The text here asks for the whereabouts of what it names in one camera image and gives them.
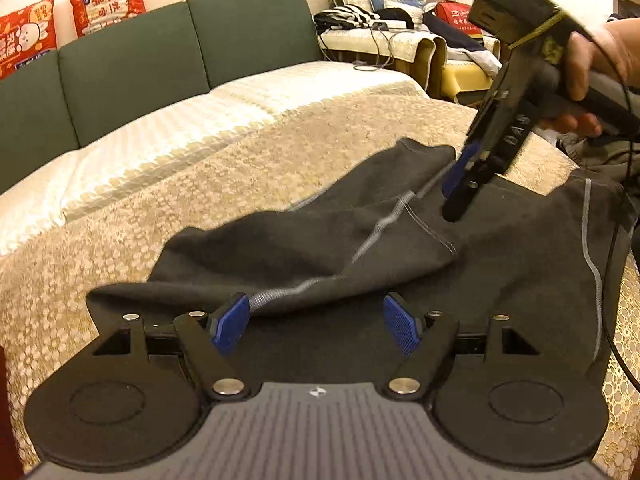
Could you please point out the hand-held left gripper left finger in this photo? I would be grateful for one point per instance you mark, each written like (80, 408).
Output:
(230, 325)

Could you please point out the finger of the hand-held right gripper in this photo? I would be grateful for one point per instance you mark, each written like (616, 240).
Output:
(467, 192)
(466, 160)

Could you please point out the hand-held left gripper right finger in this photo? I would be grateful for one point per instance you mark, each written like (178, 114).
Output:
(402, 325)

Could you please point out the dark grey stitched garment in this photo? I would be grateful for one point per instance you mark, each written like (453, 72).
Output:
(300, 240)

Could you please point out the person's right hand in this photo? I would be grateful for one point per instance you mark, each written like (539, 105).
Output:
(610, 55)

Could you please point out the yellow seat cloth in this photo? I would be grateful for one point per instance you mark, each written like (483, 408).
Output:
(465, 82)

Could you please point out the navy garment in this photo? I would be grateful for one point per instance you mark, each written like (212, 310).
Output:
(457, 37)

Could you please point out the red bag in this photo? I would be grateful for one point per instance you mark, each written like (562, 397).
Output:
(452, 14)

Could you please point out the olive grey clothing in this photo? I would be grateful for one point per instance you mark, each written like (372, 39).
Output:
(600, 152)

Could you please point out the cream covered armchair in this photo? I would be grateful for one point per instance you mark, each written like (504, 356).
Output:
(415, 50)

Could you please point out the black clothing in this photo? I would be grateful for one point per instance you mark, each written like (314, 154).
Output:
(395, 17)

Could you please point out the black white striped garment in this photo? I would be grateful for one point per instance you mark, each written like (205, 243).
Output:
(345, 15)

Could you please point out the green sofa with cream cover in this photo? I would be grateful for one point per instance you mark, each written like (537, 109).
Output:
(125, 60)

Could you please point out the red printed cushion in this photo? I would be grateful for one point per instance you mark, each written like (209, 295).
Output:
(107, 0)

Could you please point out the red rabbit print cushion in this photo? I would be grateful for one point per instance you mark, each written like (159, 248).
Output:
(25, 35)

